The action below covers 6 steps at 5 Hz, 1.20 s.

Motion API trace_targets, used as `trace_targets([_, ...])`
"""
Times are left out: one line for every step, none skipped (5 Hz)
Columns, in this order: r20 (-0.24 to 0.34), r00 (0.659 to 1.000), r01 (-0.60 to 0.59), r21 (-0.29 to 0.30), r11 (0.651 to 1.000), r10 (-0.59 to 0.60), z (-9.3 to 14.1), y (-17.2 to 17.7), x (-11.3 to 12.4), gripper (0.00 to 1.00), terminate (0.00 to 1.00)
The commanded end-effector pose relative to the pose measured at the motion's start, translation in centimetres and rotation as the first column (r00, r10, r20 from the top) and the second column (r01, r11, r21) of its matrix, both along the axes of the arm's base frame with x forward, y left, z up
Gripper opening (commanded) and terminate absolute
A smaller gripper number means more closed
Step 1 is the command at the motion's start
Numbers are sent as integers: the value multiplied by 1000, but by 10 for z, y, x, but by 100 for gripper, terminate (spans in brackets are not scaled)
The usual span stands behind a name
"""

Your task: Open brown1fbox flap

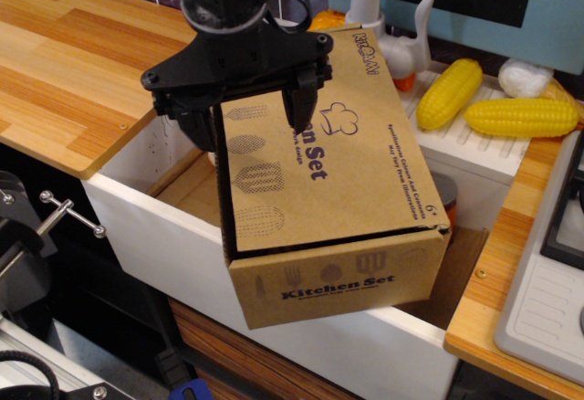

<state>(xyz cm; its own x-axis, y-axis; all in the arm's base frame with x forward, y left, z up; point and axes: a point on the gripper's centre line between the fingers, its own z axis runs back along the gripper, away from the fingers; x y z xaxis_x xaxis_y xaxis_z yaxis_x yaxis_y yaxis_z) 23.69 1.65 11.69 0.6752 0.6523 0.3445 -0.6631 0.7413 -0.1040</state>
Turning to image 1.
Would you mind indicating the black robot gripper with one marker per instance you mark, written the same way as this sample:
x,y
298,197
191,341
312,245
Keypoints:
x,y
234,58

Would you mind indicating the brown cardboard kitchen set box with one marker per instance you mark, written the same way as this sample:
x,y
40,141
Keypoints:
x,y
342,217

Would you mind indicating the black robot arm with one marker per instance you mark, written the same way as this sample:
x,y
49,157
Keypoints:
x,y
239,51

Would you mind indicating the orange toy pepper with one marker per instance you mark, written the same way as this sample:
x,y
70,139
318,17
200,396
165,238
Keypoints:
x,y
327,19

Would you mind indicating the white sink basin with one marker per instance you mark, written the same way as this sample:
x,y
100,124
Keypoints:
x,y
159,201

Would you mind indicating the orange toy piece by faucet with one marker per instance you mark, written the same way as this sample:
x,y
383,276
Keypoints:
x,y
405,84

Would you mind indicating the yellow toy corn upper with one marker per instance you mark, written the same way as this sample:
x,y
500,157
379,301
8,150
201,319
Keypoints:
x,y
449,94

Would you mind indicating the yellow toy corn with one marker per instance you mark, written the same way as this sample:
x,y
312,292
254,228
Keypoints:
x,y
522,118
449,94

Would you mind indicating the orange can with dark lid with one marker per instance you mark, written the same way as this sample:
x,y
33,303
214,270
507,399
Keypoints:
x,y
448,192

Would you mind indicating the yellow toy corn lower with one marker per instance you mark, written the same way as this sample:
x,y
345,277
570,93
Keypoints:
x,y
522,118

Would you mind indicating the white toy garlic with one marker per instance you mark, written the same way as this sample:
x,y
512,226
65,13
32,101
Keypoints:
x,y
520,79

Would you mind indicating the yellow toy piece behind garlic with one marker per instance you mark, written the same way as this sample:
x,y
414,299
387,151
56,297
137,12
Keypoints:
x,y
555,91

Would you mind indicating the grey toy stove top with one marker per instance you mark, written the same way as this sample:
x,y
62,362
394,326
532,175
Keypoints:
x,y
542,321

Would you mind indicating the metal clamp with handle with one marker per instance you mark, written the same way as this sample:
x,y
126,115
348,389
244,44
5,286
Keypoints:
x,y
26,243

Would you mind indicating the blue clamp handle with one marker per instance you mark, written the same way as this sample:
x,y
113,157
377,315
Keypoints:
x,y
197,389

